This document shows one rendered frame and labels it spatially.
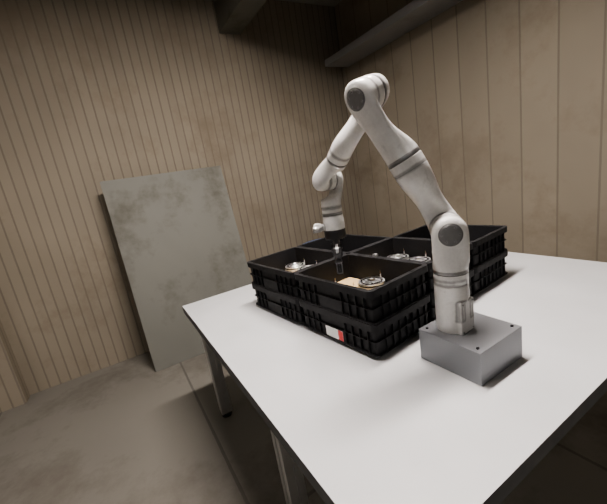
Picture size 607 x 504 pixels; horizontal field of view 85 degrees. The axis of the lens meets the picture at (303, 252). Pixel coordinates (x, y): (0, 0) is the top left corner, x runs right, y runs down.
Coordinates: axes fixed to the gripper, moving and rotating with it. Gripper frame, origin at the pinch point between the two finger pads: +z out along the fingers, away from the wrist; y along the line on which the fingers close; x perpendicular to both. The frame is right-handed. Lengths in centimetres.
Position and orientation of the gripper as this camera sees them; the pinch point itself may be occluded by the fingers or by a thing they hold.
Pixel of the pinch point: (339, 267)
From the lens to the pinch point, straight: 120.6
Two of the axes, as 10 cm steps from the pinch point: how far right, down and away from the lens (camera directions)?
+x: -9.8, 1.3, 1.1
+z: 1.6, 9.6, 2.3
